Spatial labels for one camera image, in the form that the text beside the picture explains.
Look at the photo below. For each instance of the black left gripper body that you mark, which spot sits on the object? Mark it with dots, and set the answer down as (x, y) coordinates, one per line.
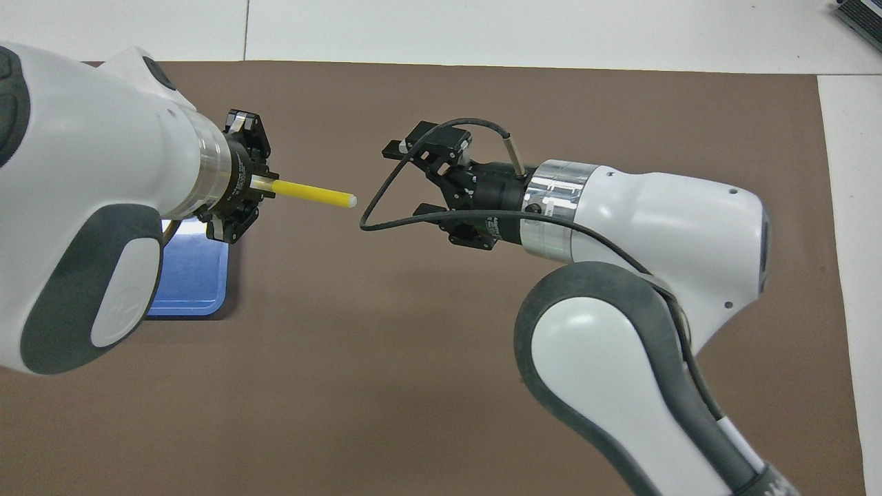
(241, 172)

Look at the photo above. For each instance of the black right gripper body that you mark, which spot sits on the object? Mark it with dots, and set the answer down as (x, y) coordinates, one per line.
(493, 200)

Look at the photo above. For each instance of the yellow marker pen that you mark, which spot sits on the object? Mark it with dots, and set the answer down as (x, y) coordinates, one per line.
(310, 191)

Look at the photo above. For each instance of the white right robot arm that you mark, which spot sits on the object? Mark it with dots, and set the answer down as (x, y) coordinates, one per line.
(654, 220)

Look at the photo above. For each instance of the blue plastic tray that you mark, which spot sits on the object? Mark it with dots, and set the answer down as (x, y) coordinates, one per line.
(200, 275)

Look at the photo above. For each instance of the brown table mat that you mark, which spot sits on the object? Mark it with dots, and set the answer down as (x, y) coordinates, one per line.
(441, 379)

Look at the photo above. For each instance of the grey ribbed device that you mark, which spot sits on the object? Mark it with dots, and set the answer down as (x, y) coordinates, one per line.
(865, 14)

